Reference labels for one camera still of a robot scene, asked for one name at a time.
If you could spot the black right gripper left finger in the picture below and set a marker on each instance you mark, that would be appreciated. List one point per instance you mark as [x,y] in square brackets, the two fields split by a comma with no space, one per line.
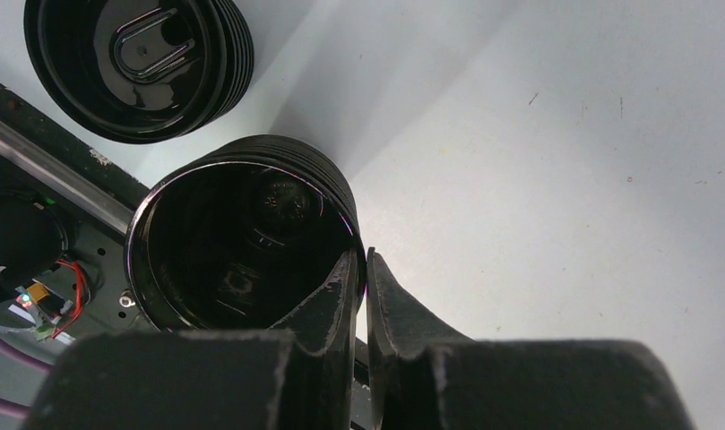
[297,374]

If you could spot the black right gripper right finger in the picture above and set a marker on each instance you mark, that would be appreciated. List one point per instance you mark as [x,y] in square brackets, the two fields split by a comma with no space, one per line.
[424,374]

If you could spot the black cup stack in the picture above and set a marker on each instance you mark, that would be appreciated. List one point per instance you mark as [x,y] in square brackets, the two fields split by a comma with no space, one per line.
[239,237]

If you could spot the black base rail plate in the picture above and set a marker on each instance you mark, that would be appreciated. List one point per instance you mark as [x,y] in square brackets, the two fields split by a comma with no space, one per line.
[62,164]

